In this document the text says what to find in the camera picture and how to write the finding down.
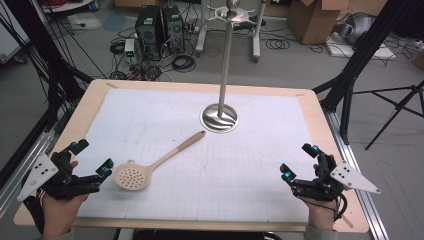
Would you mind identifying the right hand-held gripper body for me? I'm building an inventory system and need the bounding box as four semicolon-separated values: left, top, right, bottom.
289;153;382;203

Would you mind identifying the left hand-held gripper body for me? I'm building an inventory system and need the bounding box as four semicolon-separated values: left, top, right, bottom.
16;150;102;202

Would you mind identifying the beige slotted spoon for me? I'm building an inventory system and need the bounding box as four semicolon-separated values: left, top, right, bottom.
113;130;207;192

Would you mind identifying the steel utensil rack with hooks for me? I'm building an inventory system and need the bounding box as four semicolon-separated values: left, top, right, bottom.
199;0;268;135

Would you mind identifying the person's right hand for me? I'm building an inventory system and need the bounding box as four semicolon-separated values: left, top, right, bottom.
299;163;342;232

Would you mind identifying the person's left hand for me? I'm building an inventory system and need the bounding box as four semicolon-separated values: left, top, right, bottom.
40;159;90;238

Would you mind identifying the white grid mat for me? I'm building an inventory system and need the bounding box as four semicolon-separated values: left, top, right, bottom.
76;87;315;224

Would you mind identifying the black tripod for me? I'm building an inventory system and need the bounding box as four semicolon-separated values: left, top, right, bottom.
352;79;424;152

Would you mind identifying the small white electronic box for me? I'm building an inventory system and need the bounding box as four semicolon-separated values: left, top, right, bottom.
123;38;137;65

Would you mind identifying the white flat board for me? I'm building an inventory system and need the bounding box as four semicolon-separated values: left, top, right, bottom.
325;33;398;62

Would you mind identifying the grey and white device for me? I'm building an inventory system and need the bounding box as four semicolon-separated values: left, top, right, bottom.
332;11;378;46

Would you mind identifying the large cardboard box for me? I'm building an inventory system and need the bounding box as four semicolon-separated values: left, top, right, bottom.
286;0;352;46

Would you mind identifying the black computer tower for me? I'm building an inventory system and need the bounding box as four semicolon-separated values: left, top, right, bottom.
134;4;165;63
161;5;186;55

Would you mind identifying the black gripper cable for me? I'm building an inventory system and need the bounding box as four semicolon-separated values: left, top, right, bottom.
299;192;348;222

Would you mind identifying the aluminium rail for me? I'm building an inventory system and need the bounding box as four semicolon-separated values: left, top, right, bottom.
323;109;390;240
0;129;57;218

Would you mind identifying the black wrist strap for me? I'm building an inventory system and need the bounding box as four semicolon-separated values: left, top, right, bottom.
21;195;46;236

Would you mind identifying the black truss stand with cables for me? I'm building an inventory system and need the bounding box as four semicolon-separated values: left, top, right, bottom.
0;0;95;134

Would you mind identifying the coiled black cable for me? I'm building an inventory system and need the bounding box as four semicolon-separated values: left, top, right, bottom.
264;37;292;52
171;54;198;74

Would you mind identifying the white metal stand frame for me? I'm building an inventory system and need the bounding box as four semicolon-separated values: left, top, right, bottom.
195;0;268;64

